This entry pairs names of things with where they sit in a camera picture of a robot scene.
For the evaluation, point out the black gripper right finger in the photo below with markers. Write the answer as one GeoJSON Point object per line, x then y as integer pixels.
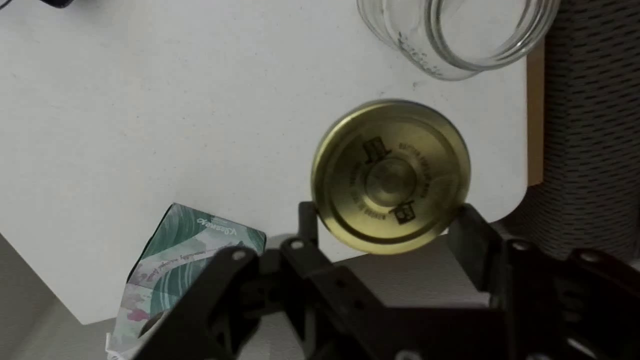
{"type": "Point", "coordinates": [473, 247]}

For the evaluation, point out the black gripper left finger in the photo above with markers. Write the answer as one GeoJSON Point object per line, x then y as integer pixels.
{"type": "Point", "coordinates": [310, 230]}

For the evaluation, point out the clear glass jar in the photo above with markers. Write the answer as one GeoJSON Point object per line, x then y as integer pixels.
{"type": "Point", "coordinates": [461, 32]}

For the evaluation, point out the gold metal jar lid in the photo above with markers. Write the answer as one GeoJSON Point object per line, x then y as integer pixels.
{"type": "Point", "coordinates": [390, 177]}

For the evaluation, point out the teal patterned tissue box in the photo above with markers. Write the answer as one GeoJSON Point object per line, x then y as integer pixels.
{"type": "Point", "coordinates": [181, 260]}

